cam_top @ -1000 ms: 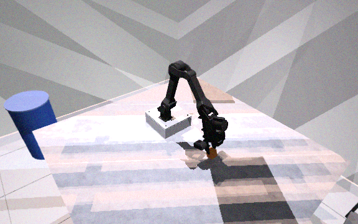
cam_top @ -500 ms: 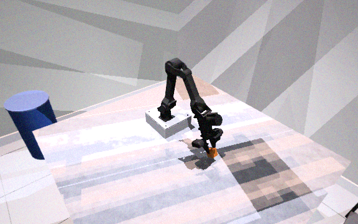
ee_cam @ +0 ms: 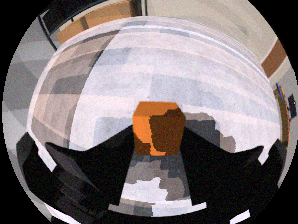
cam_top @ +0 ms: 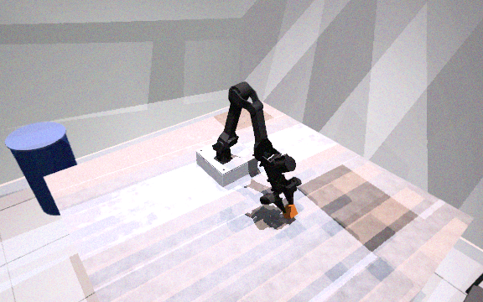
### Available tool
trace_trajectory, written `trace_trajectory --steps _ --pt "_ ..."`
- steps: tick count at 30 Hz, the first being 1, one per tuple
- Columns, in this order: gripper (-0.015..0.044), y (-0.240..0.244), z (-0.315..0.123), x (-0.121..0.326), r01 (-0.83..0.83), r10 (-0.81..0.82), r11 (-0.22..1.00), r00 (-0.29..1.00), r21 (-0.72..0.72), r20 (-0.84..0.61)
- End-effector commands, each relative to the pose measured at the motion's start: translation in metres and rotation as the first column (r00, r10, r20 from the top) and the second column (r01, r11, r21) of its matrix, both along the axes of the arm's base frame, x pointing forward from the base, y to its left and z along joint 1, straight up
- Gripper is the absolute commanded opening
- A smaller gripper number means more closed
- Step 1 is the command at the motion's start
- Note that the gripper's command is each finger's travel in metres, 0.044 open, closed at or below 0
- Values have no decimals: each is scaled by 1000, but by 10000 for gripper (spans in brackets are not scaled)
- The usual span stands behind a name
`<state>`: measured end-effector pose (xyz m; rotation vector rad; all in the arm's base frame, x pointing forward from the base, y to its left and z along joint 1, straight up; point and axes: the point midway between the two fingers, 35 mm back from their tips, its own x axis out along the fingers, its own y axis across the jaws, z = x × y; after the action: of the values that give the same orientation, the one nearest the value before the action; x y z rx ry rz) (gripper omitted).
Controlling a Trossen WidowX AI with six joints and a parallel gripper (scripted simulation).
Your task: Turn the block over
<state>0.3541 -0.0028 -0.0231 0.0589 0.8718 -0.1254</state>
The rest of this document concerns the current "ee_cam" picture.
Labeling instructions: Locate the orange block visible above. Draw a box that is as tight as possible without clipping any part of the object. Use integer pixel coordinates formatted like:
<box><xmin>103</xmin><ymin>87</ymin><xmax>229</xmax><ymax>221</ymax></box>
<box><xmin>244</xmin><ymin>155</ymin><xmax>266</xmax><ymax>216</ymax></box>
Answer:
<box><xmin>133</xmin><ymin>100</ymin><xmax>186</xmax><ymax>156</ymax></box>

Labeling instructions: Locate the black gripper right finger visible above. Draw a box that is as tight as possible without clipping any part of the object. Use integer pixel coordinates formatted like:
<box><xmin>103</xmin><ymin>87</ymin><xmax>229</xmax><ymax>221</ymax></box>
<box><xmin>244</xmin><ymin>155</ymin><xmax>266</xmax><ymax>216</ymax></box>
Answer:
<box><xmin>180</xmin><ymin>127</ymin><xmax>263</xmax><ymax>206</ymax></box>

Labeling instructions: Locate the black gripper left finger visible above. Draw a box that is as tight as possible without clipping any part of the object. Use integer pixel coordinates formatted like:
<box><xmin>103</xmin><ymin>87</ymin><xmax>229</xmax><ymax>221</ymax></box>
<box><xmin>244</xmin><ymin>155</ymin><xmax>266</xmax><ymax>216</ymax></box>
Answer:
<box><xmin>44</xmin><ymin>124</ymin><xmax>134</xmax><ymax>206</ymax></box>

